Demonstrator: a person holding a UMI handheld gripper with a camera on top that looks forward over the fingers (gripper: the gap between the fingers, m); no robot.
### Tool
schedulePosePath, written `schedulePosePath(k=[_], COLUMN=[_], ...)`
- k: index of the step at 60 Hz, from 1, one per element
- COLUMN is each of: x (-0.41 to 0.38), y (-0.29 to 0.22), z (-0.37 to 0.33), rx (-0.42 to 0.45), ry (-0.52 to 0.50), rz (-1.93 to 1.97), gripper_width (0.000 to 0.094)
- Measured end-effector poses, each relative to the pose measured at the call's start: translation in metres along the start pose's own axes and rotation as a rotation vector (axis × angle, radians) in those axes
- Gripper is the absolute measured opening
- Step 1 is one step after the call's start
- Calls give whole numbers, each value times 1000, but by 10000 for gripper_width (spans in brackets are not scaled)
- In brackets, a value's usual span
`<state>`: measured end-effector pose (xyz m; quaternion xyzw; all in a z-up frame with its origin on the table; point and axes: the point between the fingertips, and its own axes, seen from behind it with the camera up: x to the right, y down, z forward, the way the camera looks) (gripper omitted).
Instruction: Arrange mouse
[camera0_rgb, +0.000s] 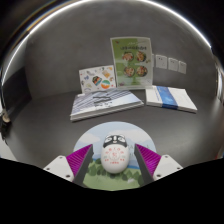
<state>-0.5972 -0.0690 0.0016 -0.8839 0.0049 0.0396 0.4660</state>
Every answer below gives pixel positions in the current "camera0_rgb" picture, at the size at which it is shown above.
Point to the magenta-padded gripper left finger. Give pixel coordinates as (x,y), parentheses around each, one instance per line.
(61,166)

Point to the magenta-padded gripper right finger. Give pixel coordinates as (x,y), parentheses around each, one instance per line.
(166,165)

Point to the white panda-print computer mouse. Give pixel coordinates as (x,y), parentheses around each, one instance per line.
(115,158)

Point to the round landscape-print mouse pad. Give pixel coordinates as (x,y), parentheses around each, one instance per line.
(115,128)

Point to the white book with blue band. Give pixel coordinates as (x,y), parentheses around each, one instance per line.
(171,98)

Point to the grey striped book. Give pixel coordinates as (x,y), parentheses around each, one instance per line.
(103,103)

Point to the black flat screen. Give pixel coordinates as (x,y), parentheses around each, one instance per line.
(16,91)

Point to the white card with colourful stickers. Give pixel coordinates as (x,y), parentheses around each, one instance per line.
(96,79)

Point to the green standing menu sign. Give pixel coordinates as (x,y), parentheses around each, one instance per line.
(131,61)

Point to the white wall socket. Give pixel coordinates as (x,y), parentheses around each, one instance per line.
(182,67)
(173,64)
(161,61)

